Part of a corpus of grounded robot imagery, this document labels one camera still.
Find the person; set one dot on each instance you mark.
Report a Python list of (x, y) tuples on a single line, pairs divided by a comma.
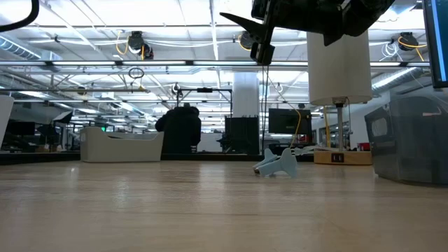
[(178, 129)]

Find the silver ventilation duct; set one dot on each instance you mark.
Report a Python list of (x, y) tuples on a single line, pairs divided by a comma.
[(395, 78)]

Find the black background rig frame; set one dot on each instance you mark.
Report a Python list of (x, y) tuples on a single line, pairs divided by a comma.
[(204, 90)]

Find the black cabinet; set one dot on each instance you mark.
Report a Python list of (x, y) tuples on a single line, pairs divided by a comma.
[(241, 136)]

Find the black background monitor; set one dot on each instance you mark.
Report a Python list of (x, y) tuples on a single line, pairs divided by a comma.
[(290, 121)]

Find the light grey plastic bin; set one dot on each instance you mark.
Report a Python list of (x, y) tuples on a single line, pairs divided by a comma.
[(105, 150)]

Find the dark transparent plastic bin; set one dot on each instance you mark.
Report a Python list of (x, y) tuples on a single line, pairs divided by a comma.
[(413, 147)]

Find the white pillar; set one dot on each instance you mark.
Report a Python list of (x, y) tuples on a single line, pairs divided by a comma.
[(245, 91)]

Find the black computer monitor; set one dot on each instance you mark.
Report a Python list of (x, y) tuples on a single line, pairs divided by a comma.
[(439, 52)]

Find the white plastic bin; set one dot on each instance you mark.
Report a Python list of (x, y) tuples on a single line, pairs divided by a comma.
[(5, 119)]

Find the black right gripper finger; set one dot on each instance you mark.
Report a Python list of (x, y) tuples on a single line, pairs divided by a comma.
[(252, 28)]

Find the light blue staple remover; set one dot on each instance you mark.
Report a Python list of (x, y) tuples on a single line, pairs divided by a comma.
[(280, 166)]

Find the white board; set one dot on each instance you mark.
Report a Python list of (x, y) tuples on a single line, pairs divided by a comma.
[(210, 143)]

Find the black aluminium table frame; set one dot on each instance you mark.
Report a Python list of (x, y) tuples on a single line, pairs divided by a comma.
[(35, 158)]

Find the white shade lamp wooden base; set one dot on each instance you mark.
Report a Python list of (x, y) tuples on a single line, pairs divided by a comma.
[(339, 70)]

